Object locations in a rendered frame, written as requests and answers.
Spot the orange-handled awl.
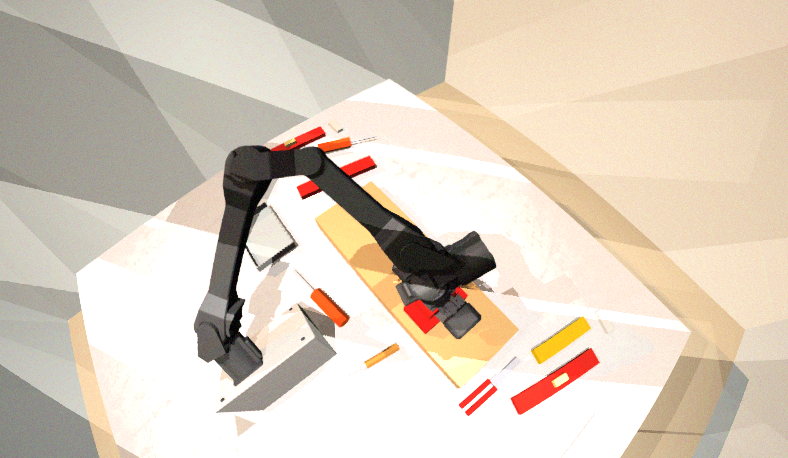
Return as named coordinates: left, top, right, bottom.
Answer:
left=292, top=268, right=350, bottom=327
left=348, top=343, right=400, bottom=376
left=318, top=135, right=378, bottom=153

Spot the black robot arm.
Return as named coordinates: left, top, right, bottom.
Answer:
left=193, top=145, right=496, bottom=386

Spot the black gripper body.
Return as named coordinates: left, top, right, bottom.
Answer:
left=392, top=265, right=482, bottom=339

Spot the orange rectangular panel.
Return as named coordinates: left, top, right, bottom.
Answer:
left=315, top=181, right=519, bottom=388

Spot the yellow rectangular bar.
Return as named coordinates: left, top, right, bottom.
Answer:
left=531, top=316, right=591, bottom=364

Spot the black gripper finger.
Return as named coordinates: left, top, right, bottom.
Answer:
left=435, top=294, right=467, bottom=325

